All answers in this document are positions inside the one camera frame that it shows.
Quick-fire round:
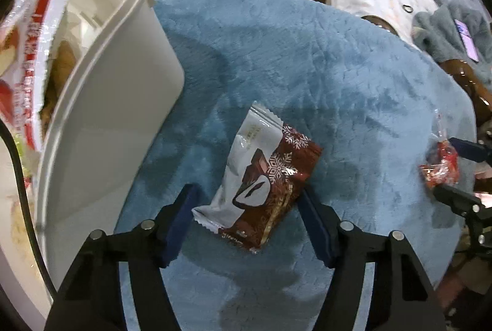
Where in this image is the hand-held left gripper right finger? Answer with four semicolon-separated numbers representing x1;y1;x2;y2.
298;187;446;331

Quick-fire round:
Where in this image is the white plastic bin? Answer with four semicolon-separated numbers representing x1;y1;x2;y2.
34;0;184;293

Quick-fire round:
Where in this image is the smartphone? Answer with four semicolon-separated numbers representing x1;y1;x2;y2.
454;19;480;64

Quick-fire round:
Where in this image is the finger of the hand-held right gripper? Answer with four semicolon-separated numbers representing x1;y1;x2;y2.
449;137;492;163
432;183;487;217

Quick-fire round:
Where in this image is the large red white snack packet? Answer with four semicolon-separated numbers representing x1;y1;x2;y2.
0;0;84;153

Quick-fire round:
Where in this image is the blue fuzzy mat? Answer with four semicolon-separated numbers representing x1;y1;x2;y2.
115;0;477;331

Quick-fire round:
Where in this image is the brown wooden bed frame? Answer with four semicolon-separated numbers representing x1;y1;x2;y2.
361;14;492;106

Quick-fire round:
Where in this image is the grey fleece blanket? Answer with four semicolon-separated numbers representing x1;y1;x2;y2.
384;0;492;86

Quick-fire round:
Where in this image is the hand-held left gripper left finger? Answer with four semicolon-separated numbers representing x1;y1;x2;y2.
44;183;200;331

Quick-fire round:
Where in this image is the brown white chocolate packet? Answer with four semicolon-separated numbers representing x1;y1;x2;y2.
191;102;323;255

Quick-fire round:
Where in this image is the black cable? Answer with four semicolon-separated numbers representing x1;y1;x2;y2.
0;121;54;297

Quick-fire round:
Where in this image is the red crinkly snack packet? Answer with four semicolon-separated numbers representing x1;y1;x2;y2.
419;110;460;189

